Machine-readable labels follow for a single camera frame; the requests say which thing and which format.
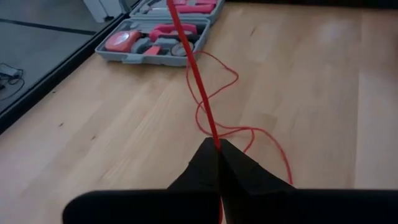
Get red-handled pliers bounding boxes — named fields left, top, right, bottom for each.
left=148, top=23, right=200, bottom=43

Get thin red cord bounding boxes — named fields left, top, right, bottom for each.
left=166, top=0, right=295, bottom=224

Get white plastic object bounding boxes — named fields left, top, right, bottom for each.
left=82, top=0, right=124, bottom=23

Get grey floor adapter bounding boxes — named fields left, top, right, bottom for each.
left=0, top=63, right=25, bottom=102

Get red tape measure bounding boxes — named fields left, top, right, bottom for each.
left=104, top=30, right=142, bottom=53

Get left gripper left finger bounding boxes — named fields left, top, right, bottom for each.
left=167, top=137, right=222, bottom=191

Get grey plastic tool case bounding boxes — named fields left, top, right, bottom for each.
left=95, top=0, right=225, bottom=67

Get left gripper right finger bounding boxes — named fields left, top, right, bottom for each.
left=219, top=139, right=299, bottom=192

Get red-handled screwdriver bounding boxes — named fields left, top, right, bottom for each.
left=172, top=0, right=218, bottom=5
left=174, top=3, right=216, bottom=15

